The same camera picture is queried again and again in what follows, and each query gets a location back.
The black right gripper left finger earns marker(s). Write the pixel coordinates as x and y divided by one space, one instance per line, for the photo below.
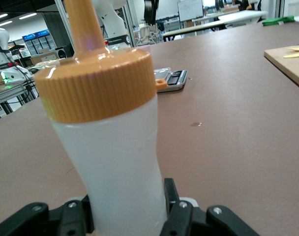
41 221

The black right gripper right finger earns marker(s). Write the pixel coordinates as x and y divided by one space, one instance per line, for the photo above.
201 223

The translucent sauce bottle orange cap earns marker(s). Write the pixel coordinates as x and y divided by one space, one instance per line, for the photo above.
110 147

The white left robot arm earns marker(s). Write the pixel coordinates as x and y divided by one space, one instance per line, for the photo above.
110 22

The silver digital kitchen scale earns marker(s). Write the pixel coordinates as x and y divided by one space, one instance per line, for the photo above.
175 79

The background white robot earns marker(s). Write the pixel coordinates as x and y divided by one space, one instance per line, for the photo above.
2 61

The wooden cutting board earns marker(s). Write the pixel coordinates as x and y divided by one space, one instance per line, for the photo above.
289 66

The glass door display fridge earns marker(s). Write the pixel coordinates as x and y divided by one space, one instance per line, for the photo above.
37 40

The yellow plastic knife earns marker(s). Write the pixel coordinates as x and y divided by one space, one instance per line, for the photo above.
295 55

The background long table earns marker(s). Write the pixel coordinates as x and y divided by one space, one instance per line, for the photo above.
188 30

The yellow plastic fork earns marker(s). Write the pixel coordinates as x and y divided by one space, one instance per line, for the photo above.
298 48

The background white table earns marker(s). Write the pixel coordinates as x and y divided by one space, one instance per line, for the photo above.
243 17

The whiteboard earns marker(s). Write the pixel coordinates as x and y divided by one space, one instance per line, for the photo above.
190 11

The green cloth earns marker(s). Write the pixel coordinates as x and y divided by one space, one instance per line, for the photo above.
277 20

